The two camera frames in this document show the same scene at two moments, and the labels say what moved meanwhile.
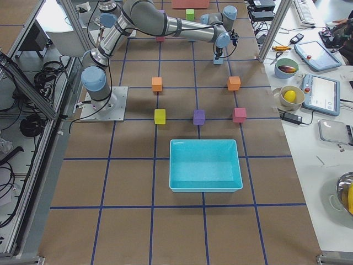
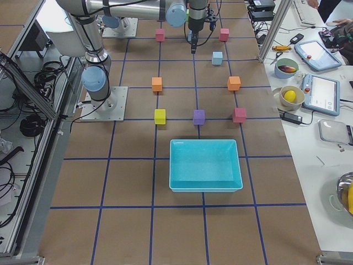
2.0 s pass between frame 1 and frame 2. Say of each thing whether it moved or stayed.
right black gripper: moved
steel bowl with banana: stayed
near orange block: stayed
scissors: stayed
